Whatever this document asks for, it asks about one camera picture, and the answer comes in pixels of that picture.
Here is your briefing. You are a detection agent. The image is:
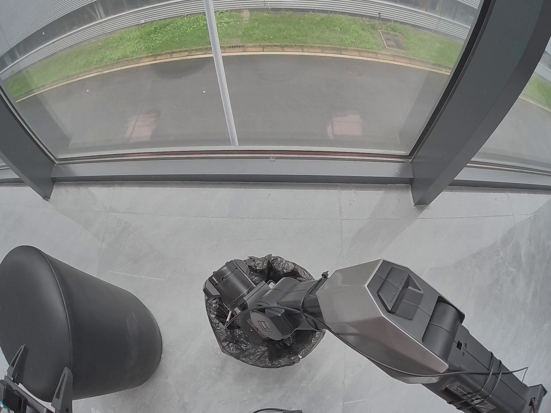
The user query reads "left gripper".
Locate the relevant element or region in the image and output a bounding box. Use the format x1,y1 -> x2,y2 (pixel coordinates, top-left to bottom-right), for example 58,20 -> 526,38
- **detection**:
0,346 -> 72,413

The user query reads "black plastic bag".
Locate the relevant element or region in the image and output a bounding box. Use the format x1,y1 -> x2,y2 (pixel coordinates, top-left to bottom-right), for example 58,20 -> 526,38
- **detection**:
203,254 -> 325,369

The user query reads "dark grey round chair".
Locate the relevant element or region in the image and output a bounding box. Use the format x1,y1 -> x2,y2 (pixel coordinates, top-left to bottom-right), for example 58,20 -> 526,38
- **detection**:
0,246 -> 163,403

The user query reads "window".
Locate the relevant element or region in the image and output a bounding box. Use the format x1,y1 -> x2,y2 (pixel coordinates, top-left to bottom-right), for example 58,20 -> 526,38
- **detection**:
0,0 -> 551,207

